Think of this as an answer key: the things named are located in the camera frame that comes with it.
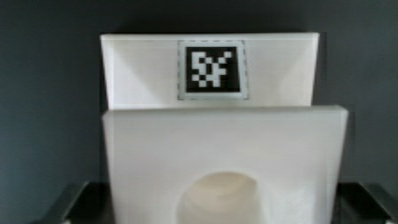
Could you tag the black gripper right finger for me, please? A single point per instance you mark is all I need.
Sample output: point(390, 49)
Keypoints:
point(365, 205)

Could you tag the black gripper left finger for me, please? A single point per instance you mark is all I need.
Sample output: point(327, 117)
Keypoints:
point(82, 206)

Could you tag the white lamp base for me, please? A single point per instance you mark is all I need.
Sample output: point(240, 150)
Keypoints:
point(222, 145)

